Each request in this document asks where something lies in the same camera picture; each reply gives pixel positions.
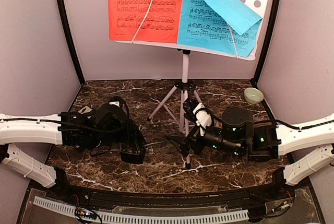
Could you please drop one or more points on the black metronome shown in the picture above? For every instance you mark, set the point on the black metronome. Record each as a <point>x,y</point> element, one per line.
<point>135,157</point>

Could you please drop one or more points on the floral square ceramic tile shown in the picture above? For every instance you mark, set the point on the floral square ceramic tile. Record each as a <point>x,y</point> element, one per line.
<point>86,111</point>

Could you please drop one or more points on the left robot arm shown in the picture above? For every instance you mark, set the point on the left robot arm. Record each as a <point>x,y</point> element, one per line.
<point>86,129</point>

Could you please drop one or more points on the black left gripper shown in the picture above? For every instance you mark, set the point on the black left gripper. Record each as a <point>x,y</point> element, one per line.
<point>129,134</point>

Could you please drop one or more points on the black frame post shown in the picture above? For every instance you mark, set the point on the black frame post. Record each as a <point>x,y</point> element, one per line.
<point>267,41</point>
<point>69,41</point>

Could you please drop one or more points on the black left frame post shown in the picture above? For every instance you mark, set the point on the black left frame post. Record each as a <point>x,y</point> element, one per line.
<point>69,41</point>

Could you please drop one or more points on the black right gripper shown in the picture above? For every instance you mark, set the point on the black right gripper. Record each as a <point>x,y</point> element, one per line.
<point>183,145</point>

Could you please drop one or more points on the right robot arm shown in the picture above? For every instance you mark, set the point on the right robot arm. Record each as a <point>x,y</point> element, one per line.
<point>238,134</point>

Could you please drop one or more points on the grey slotted cable duct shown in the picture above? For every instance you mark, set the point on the grey slotted cable duct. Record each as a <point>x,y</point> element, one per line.
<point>86,215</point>

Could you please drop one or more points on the pale green ceramic bowl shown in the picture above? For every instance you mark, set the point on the pale green ceramic bowl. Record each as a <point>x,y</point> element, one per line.
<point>253,96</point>

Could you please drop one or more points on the black right frame post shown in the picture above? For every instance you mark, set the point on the black right frame post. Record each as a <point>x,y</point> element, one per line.
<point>267,41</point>

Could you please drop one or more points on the blue sheet music page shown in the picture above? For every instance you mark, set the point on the blue sheet music page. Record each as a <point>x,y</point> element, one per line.
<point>223,26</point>

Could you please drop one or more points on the white folding tripod stand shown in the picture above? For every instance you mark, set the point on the white folding tripod stand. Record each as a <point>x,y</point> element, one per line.
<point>186,87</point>

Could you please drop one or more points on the red sheet music page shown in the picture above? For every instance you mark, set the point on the red sheet music page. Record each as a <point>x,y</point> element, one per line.
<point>144,20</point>

